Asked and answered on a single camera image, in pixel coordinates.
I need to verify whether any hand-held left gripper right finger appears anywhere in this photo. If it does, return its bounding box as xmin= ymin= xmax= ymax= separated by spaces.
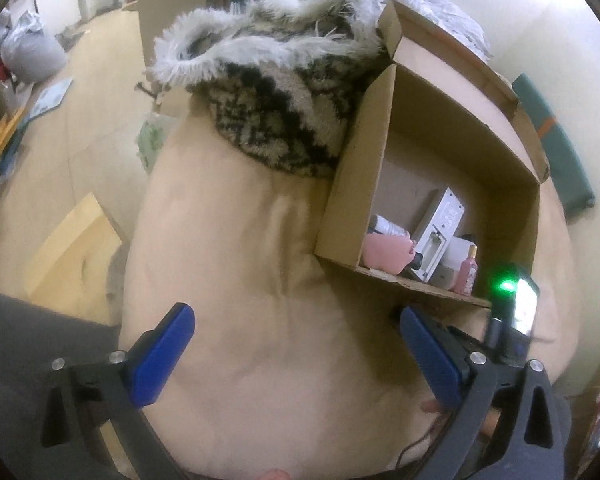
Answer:
xmin=400 ymin=305 xmax=571 ymax=480

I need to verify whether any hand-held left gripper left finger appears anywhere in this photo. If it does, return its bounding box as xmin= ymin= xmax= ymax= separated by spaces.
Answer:
xmin=40 ymin=302 xmax=196 ymax=480

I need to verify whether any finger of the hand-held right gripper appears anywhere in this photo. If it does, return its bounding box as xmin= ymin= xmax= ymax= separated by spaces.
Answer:
xmin=389 ymin=308 xmax=488 ymax=358

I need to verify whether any pink perfume bottle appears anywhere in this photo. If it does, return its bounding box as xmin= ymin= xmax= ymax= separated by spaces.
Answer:
xmin=454 ymin=244 xmax=480 ymax=296

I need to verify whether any pink soft toy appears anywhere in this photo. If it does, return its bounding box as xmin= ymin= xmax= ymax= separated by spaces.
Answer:
xmin=360 ymin=235 xmax=418 ymax=277

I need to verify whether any grey remote control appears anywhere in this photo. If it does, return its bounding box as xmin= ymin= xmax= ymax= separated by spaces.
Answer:
xmin=411 ymin=187 xmax=467 ymax=283

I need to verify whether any brown cardboard box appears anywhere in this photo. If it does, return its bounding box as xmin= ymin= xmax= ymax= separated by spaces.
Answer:
xmin=314 ymin=0 xmax=551 ymax=308

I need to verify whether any white charger adapter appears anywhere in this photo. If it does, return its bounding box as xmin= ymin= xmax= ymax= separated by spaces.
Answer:
xmin=440 ymin=236 xmax=478 ymax=281

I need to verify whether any white pill bottle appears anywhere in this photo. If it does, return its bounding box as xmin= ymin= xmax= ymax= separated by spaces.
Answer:
xmin=369 ymin=214 xmax=412 ymax=238

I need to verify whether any flat cardboard sheet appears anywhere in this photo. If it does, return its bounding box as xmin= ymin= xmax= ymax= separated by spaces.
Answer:
xmin=27 ymin=192 xmax=126 ymax=311

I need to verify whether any green cushion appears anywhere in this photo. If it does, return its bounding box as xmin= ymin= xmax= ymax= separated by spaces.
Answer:
xmin=510 ymin=74 xmax=596 ymax=218

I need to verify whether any green and white bag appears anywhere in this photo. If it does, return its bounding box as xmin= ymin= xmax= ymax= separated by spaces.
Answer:
xmin=137 ymin=112 xmax=173 ymax=173

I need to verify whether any wooden chair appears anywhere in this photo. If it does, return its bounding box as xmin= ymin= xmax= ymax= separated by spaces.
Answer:
xmin=0 ymin=85 xmax=31 ymax=186

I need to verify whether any furry patterned blanket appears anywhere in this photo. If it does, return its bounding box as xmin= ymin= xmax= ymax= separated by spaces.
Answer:
xmin=145 ymin=0 xmax=396 ymax=178

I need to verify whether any light blue booklet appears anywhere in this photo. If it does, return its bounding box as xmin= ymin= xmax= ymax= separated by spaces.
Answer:
xmin=30 ymin=77 xmax=75 ymax=116

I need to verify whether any white crumpled cloth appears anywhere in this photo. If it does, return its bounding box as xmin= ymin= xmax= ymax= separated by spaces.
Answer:
xmin=280 ymin=0 xmax=493 ymax=58

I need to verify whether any grey plastic bag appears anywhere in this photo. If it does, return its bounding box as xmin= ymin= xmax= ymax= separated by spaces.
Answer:
xmin=0 ymin=12 xmax=68 ymax=83

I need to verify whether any black cable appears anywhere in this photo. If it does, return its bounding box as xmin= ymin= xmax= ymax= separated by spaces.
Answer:
xmin=394 ymin=429 xmax=443 ymax=467

